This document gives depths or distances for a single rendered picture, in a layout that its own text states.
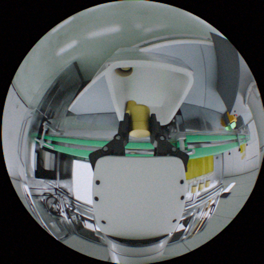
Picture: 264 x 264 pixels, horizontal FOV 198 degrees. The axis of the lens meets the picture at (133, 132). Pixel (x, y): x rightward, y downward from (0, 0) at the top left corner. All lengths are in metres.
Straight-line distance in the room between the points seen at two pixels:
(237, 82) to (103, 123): 0.52
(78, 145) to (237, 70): 0.64
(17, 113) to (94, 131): 3.31
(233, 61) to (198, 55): 0.12
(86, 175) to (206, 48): 0.80
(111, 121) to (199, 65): 0.40
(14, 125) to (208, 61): 3.66
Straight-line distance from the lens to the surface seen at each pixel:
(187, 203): 0.70
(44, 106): 0.79
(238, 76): 0.26
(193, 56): 0.28
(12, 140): 3.47
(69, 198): 0.81
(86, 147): 0.42
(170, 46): 0.25
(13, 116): 3.47
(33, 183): 0.80
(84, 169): 0.61
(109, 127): 0.38
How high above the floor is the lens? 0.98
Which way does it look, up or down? 22 degrees down
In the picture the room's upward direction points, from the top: 178 degrees counter-clockwise
